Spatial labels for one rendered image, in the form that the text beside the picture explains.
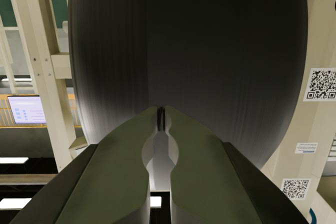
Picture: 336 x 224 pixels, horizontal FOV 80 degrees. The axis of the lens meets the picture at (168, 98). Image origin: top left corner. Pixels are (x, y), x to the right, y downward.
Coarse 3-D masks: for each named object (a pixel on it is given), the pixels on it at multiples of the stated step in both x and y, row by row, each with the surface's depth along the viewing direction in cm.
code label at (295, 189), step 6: (282, 180) 52; (288, 180) 53; (294, 180) 53; (300, 180) 53; (306, 180) 53; (282, 186) 53; (288, 186) 53; (294, 186) 53; (300, 186) 53; (306, 186) 53; (288, 192) 54; (294, 192) 54; (300, 192) 54; (306, 192) 54; (294, 198) 55; (300, 198) 55
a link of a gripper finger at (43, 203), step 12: (96, 144) 9; (84, 156) 8; (72, 168) 8; (84, 168) 8; (60, 180) 7; (72, 180) 7; (48, 192) 7; (60, 192) 7; (36, 204) 7; (48, 204) 7; (60, 204) 7; (24, 216) 6; (36, 216) 6; (48, 216) 6
